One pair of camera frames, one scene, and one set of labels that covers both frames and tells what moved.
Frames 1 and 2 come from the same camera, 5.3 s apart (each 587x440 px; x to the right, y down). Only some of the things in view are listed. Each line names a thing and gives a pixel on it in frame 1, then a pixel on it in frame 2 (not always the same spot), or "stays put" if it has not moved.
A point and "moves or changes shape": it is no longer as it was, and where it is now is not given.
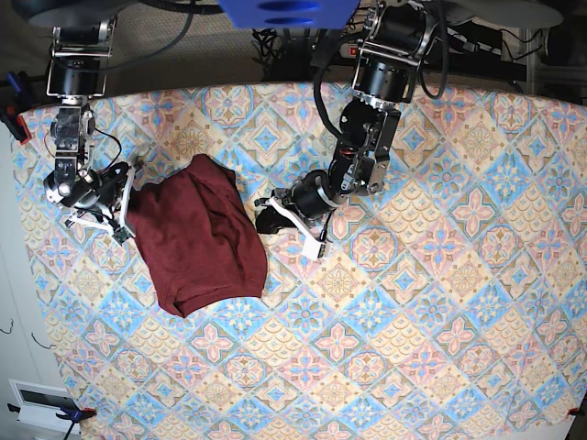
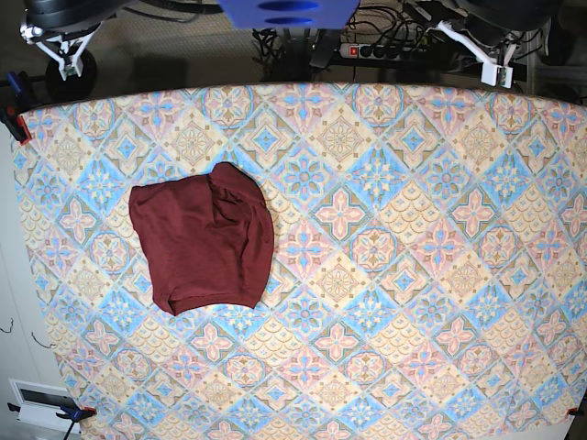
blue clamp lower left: (67, 412) stays put
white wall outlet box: (38, 405) stays put
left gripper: (99, 198) to (66, 49)
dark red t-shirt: (201, 246) moves or changes shape
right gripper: (306, 203) to (495, 71)
